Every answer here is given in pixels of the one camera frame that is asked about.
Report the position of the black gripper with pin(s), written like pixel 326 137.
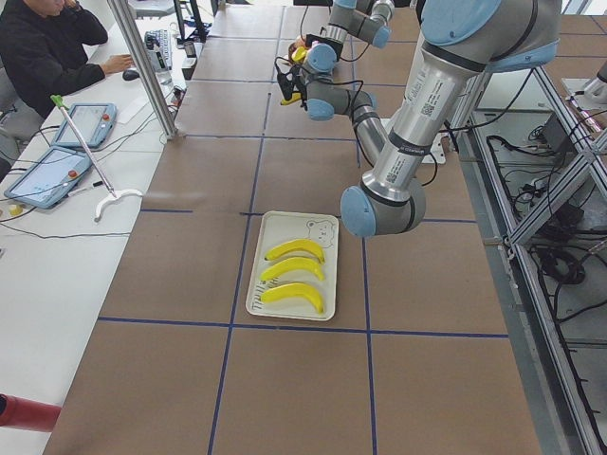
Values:
pixel 295 81
pixel 317 50

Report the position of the yellow banana long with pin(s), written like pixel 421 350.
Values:
pixel 295 98

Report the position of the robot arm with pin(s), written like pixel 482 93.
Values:
pixel 365 20
pixel 458 40

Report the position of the yellow lemon fruit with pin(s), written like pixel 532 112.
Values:
pixel 298 55

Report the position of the clear water bottle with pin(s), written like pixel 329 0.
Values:
pixel 162 71

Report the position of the white rectangular tray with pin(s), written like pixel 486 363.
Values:
pixel 278 227

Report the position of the black computer mouse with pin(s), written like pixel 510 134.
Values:
pixel 130 75

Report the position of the teach pendant upper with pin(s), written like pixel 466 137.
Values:
pixel 94 121

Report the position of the teach pendant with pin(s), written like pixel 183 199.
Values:
pixel 94 121
pixel 48 181

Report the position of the white grabber stick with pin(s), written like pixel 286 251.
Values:
pixel 113 195

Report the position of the seated person black hoodie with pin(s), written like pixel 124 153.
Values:
pixel 42 49

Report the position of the teach pendant lower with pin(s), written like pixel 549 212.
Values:
pixel 48 181

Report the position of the red fire extinguisher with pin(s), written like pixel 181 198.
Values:
pixel 21 413

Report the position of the aluminium frame post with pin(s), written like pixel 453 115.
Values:
pixel 130 33

